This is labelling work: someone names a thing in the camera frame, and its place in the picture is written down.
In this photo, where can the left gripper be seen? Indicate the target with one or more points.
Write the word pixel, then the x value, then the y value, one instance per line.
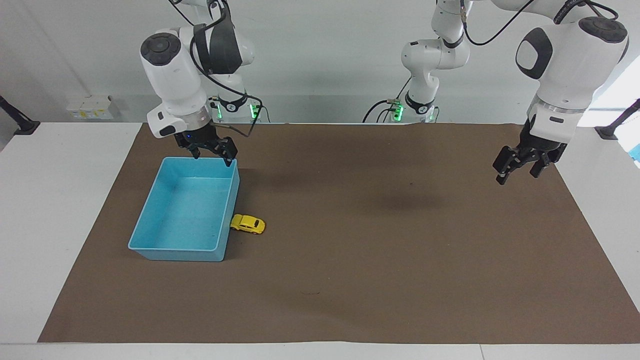
pixel 537 142

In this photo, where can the yellow toy beetle car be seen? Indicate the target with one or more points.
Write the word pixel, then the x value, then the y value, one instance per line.
pixel 247 224

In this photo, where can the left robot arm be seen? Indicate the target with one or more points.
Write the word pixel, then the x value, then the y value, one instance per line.
pixel 570 65

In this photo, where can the light blue plastic bin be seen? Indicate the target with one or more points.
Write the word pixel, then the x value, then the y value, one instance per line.
pixel 187 215

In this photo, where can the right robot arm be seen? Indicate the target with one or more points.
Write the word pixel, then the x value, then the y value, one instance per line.
pixel 172 85

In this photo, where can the white wall socket box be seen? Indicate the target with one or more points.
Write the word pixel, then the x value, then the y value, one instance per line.
pixel 90 107

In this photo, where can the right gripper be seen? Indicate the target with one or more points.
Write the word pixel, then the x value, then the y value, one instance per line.
pixel 197 137

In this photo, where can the black stand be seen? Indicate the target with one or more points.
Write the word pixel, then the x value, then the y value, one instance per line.
pixel 20 122
pixel 617 122

